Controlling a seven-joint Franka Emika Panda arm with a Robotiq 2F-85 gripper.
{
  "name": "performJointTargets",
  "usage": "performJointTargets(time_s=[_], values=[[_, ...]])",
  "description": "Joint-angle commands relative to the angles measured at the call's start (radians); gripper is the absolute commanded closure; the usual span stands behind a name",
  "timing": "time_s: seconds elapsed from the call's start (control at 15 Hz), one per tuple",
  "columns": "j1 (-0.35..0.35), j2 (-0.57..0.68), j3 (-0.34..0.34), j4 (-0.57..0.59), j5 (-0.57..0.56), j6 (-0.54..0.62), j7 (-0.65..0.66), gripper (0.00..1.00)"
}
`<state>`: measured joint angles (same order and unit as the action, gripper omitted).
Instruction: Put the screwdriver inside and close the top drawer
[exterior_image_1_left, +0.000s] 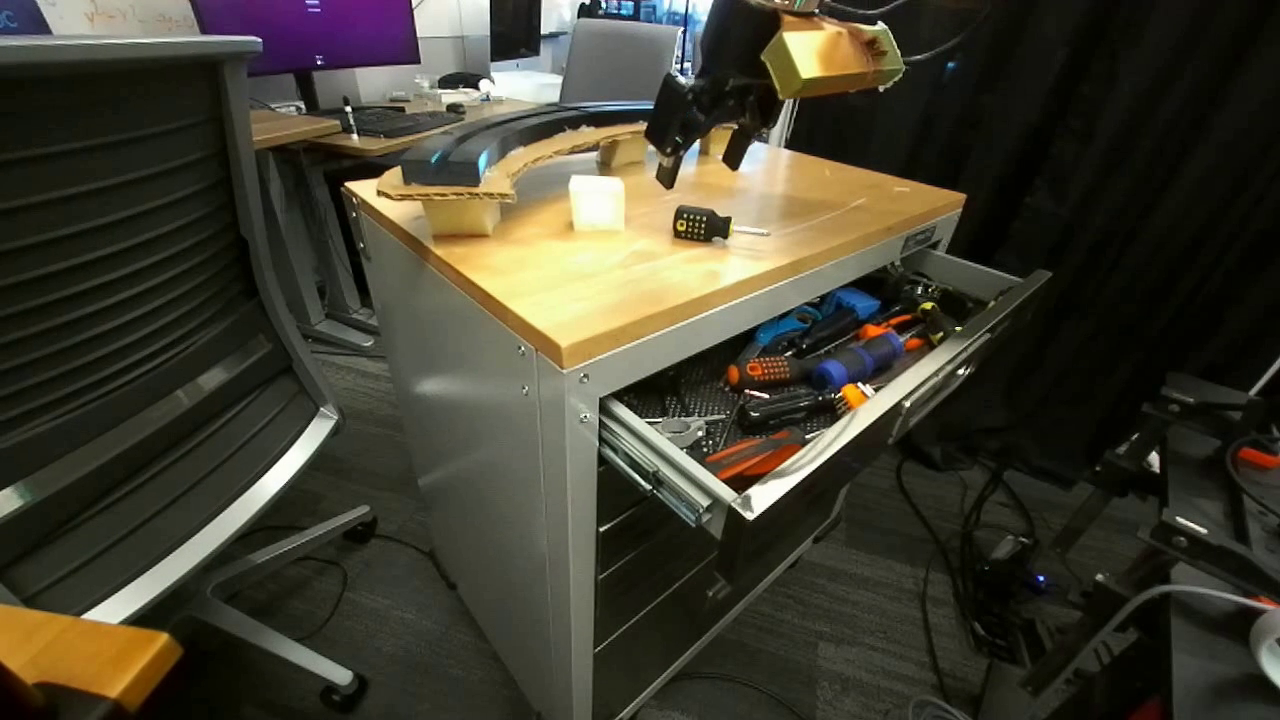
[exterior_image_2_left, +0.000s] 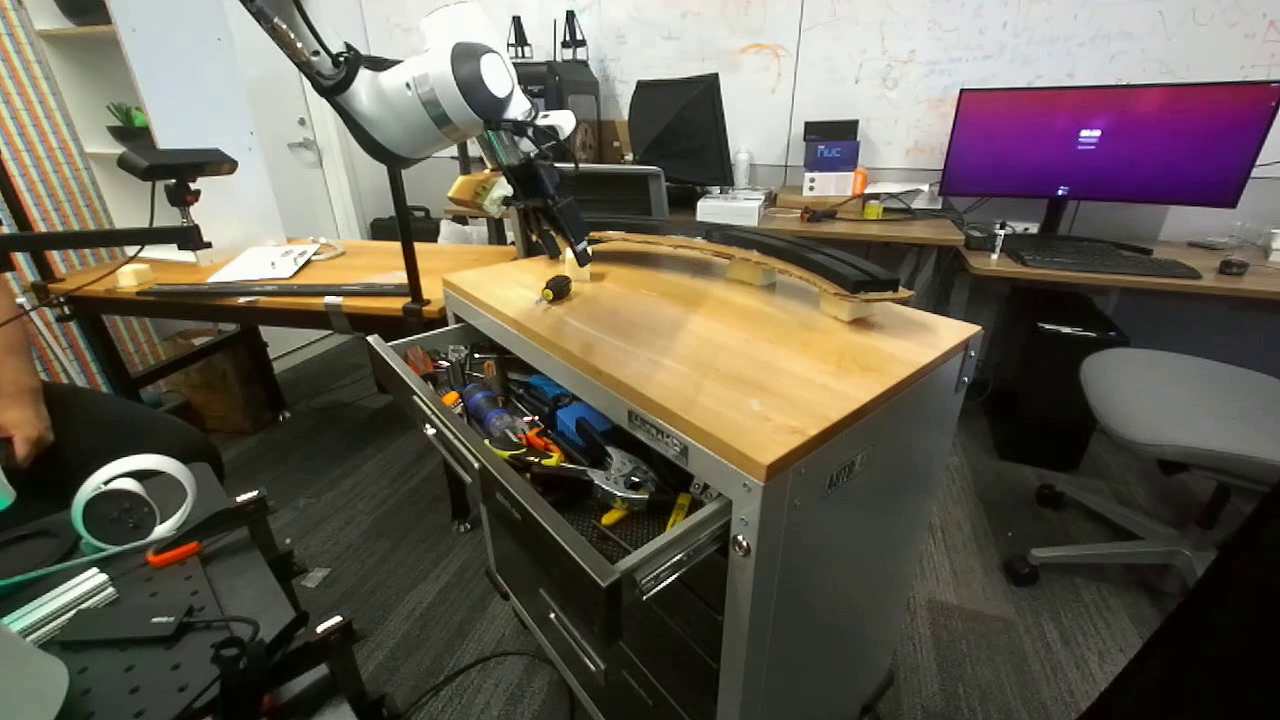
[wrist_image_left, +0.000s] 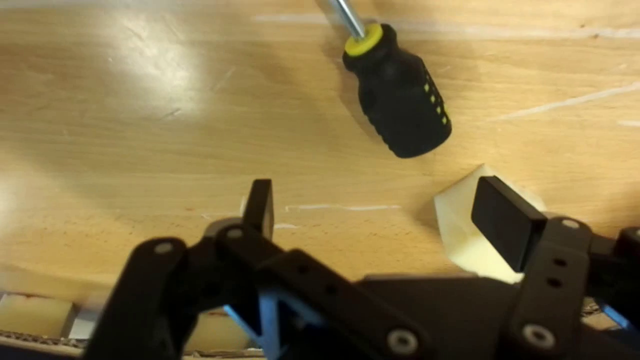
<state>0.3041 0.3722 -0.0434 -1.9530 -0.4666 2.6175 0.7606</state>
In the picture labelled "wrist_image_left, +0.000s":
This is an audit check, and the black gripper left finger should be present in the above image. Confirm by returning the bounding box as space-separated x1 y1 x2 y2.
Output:
81 178 430 360

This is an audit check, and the black yellow stubby screwdriver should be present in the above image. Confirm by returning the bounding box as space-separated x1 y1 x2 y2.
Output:
318 0 454 160

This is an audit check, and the small white translucent cube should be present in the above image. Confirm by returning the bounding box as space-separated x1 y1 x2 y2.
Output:
431 162 549 286

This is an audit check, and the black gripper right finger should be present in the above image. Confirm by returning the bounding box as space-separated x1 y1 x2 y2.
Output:
470 174 640 360

